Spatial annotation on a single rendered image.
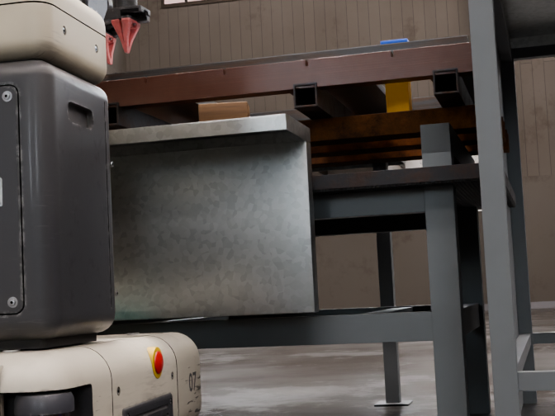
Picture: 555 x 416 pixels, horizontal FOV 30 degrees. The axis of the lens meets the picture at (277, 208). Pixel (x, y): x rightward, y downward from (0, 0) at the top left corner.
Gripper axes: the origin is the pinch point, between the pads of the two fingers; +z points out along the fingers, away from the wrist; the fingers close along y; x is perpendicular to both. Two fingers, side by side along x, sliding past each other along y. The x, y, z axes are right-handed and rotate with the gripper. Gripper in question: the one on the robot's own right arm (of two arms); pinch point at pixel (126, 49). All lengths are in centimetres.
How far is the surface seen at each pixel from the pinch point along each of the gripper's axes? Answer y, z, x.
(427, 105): -62, 11, -56
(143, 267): -9, 51, 17
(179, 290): -17, 56, 17
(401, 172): -64, 34, 13
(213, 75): -24.6, 10.4, 11.7
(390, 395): -44, 91, -82
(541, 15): -93, -12, -62
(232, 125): -35, 24, 32
